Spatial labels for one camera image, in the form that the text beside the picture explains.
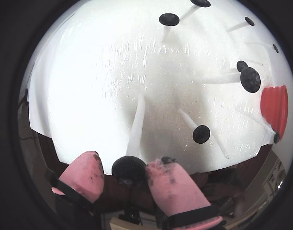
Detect pink covered gripper finger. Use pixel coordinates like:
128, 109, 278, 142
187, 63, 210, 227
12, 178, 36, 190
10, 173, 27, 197
145, 156, 228, 230
44, 150, 106, 230

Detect red collapsible silicone cup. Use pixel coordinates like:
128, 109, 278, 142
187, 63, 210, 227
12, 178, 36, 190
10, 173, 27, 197
260, 85, 289, 138

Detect tall white stick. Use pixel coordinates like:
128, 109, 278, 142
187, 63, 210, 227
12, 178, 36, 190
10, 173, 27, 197
126, 92, 147, 159

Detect white peg drying rack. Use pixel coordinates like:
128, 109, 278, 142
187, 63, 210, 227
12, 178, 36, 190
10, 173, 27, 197
26, 0, 292, 177

